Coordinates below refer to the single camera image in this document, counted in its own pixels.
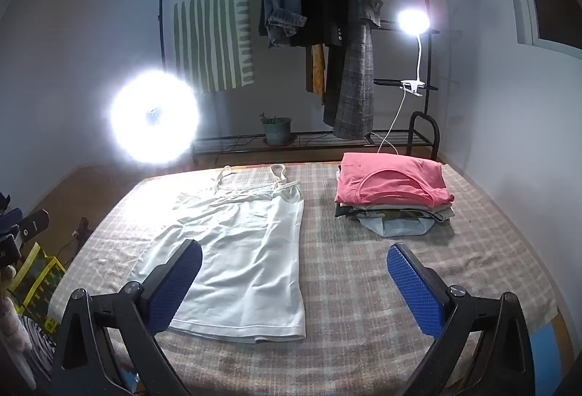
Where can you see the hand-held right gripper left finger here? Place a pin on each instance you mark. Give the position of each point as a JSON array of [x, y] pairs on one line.
[[175, 287]]

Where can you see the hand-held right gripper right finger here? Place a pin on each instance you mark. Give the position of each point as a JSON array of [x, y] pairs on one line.
[[414, 291]]

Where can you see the white camisole top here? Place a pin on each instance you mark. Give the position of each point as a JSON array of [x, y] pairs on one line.
[[250, 264]]

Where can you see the black power strip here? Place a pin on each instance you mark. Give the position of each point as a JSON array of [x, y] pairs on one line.
[[84, 228]]

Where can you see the yellow green patterned box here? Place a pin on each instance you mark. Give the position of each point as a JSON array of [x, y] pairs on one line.
[[45, 278]]

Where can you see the beige plaid blanket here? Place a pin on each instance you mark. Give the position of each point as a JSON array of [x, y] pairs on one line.
[[354, 287]]

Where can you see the light blue folded garment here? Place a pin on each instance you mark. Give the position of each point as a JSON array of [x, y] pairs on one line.
[[400, 227]]

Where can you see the white folded garment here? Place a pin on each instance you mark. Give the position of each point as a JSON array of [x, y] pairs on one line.
[[443, 214]]

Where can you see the green camouflage folded garment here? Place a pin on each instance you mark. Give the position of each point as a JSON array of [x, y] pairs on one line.
[[391, 212]]

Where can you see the pink folded shirt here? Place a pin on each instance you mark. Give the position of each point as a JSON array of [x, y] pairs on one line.
[[391, 178]]

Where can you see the black metal chair back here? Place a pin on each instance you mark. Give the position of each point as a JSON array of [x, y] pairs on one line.
[[437, 141]]

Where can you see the potted plant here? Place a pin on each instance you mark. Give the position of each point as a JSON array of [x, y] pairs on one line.
[[277, 132]]

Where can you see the grey plaid coat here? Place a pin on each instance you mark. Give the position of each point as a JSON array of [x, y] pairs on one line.
[[357, 73]]

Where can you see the yellow garment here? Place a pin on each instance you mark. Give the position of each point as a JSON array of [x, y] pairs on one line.
[[316, 68]]

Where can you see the white clip lamp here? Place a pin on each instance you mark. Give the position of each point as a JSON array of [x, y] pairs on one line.
[[413, 21]]

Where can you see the green striped wall cloth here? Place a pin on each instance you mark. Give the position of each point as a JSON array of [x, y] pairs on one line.
[[213, 37]]

